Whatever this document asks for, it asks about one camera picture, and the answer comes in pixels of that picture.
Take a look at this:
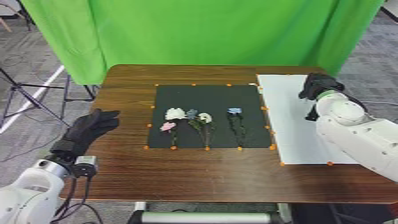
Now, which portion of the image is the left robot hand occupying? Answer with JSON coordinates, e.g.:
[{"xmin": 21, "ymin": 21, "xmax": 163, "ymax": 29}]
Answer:
[{"xmin": 48, "ymin": 108, "xmax": 122, "ymax": 158}]

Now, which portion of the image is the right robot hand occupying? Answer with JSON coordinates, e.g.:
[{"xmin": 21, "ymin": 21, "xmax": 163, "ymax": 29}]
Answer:
[{"xmin": 296, "ymin": 72, "xmax": 346, "ymax": 101}]

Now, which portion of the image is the white sheet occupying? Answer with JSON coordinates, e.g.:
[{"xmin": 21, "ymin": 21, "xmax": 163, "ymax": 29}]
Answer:
[{"xmin": 256, "ymin": 73, "xmax": 360, "ymax": 166}]

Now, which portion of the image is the pink flower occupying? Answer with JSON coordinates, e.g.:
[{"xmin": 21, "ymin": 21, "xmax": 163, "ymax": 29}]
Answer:
[{"xmin": 158, "ymin": 121, "xmax": 179, "ymax": 148}]

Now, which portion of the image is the black tripod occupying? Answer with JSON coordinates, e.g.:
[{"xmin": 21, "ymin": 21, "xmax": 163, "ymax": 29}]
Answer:
[{"xmin": 0, "ymin": 68, "xmax": 71, "ymax": 128}]

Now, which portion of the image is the white flower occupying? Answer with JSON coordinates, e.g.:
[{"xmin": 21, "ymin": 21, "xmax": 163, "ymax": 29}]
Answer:
[
  {"xmin": 163, "ymin": 106, "xmax": 188, "ymax": 122},
  {"xmin": 195, "ymin": 112, "xmax": 216, "ymax": 148}
]

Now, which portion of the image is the blue flower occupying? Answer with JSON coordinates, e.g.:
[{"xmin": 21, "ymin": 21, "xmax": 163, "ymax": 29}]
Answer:
[{"xmin": 225, "ymin": 106, "xmax": 248, "ymax": 148}]

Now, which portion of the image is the grey-blue flower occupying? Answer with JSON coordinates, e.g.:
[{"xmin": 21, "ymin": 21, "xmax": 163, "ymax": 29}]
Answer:
[{"xmin": 184, "ymin": 108, "xmax": 209, "ymax": 138}]

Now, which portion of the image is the dark mat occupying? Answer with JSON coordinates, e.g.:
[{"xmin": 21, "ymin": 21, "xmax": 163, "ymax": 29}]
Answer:
[{"xmin": 144, "ymin": 84, "xmax": 275, "ymax": 150}]

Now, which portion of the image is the pale grey bar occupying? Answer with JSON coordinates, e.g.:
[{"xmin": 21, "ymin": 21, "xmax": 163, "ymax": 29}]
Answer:
[{"xmin": 138, "ymin": 211, "xmax": 282, "ymax": 224}]

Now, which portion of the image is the black cable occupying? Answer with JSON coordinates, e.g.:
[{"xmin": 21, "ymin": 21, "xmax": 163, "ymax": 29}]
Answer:
[{"xmin": 53, "ymin": 174, "xmax": 106, "ymax": 224}]

